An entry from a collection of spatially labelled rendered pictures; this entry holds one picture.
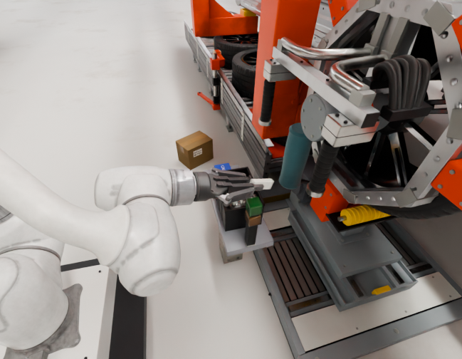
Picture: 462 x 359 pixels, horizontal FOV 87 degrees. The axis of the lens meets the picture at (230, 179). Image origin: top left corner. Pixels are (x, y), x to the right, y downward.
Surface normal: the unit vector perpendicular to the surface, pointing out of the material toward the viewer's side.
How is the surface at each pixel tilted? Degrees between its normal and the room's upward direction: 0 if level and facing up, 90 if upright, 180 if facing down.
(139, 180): 14
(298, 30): 90
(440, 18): 90
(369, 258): 0
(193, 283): 0
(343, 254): 0
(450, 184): 90
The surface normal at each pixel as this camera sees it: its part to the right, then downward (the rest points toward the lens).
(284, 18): 0.27, 0.66
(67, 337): 0.25, -0.63
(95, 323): 0.03, -0.74
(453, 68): -0.96, 0.18
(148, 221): 0.55, -0.72
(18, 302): 0.81, 0.08
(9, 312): 0.68, 0.22
